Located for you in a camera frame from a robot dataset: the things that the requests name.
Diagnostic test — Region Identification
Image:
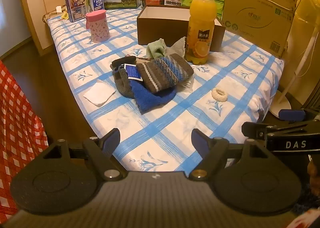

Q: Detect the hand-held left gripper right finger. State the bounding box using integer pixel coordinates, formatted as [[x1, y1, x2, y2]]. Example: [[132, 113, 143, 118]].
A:
[[188, 128, 272, 181]]

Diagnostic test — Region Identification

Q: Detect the large cardboard box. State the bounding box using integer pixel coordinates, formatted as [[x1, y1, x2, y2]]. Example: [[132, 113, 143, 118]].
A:
[[221, 0, 299, 59]]

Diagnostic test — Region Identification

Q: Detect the red checked cloth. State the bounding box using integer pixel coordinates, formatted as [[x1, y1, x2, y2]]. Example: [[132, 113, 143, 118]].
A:
[[0, 59, 49, 216]]

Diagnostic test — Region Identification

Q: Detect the pink patterned canister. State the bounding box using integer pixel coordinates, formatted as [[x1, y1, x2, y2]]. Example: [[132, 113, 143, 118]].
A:
[[85, 10, 110, 43]]

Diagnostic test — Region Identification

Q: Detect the light grey cloth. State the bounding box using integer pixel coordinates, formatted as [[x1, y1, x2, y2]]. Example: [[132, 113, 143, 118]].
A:
[[165, 37, 187, 56]]

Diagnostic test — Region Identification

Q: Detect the brown cardboard box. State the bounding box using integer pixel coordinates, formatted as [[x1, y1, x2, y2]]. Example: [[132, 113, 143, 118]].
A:
[[137, 5, 225, 52]]

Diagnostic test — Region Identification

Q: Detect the black sock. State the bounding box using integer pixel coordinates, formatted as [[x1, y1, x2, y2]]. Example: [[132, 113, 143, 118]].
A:
[[111, 55, 137, 71]]

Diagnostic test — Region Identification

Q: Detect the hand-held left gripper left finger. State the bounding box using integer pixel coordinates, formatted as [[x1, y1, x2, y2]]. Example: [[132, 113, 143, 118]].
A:
[[43, 128, 128, 181]]

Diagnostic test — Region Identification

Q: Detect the blue fuzzy sock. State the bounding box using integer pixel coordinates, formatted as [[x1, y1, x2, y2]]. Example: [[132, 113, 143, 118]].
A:
[[130, 79, 177, 113]]

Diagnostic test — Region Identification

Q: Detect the dark grey sock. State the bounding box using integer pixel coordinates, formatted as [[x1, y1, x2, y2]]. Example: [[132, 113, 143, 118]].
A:
[[112, 64, 137, 98]]

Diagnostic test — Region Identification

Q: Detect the white scrunchie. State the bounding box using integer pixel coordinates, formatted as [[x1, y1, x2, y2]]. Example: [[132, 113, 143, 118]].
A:
[[212, 88, 228, 101]]

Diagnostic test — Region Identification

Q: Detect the white napkin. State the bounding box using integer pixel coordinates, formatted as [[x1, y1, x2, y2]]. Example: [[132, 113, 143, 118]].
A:
[[83, 80, 117, 108]]

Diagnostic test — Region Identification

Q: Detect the green cloth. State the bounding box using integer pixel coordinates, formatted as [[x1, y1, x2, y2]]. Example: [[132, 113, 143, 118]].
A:
[[146, 39, 167, 59]]

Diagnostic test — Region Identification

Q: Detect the blue paper tag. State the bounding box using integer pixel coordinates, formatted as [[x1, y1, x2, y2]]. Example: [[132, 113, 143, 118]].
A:
[[124, 63, 143, 81]]

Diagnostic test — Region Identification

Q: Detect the striped brown sock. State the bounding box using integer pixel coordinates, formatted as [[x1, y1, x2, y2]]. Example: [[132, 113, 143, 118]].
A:
[[136, 53, 194, 93]]

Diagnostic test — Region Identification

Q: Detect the blue milk carton box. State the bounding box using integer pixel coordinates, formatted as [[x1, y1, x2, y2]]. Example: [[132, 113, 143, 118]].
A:
[[64, 0, 104, 23]]

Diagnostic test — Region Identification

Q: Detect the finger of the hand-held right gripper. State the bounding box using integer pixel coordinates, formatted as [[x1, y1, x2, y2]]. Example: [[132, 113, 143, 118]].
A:
[[241, 122, 275, 141], [278, 109, 307, 121]]

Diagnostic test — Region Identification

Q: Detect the blue checked bed sheet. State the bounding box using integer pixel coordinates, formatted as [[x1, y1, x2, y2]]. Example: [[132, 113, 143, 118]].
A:
[[46, 5, 285, 172]]

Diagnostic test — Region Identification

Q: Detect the orange juice bottle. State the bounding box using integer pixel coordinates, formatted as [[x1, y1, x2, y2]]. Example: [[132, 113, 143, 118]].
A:
[[184, 0, 217, 65]]

